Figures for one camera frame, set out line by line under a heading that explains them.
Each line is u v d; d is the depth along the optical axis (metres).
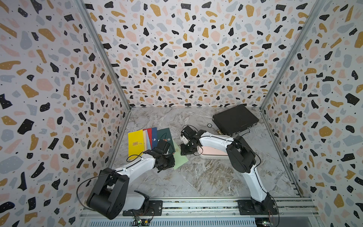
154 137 1.02
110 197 0.41
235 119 1.11
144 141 1.00
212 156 0.91
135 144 0.98
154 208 0.73
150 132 1.06
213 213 0.73
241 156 0.55
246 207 0.74
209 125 1.10
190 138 0.78
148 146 0.98
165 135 1.07
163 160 0.67
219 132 1.05
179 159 0.93
